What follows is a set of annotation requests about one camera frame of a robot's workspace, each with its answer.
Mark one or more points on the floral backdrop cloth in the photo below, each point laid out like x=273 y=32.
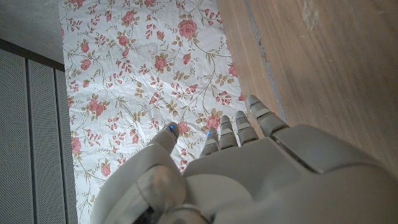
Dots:
x=140 y=62

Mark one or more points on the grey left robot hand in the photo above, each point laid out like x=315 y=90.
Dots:
x=248 y=180

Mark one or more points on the grey perforated panel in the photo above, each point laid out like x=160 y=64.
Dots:
x=31 y=140

